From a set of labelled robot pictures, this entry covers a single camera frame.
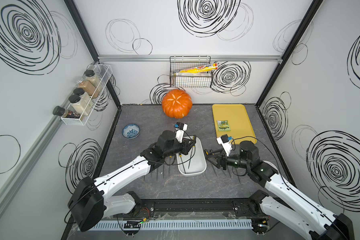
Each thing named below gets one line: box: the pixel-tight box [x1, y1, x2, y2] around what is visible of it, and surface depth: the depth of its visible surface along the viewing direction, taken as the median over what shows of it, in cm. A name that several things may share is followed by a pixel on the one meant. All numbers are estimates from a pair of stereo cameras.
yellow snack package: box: [173, 63, 219, 74], surface depth 89 cm
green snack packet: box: [217, 120, 231, 132], surface depth 108 cm
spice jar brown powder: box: [76, 77, 100, 99], surface depth 74 cm
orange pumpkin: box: [161, 89, 193, 119], surface depth 107 cm
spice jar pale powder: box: [68, 94, 91, 116], surface depth 67 cm
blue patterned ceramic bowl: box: [121, 123, 141, 139], surface depth 104 cm
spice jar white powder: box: [73, 87, 92, 109], surface depth 69 cm
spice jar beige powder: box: [85, 69, 102, 91], surface depth 77 cm
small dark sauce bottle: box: [52, 105, 81, 119], surface depth 62 cm
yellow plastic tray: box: [212, 104, 257, 145], surface depth 111 cm
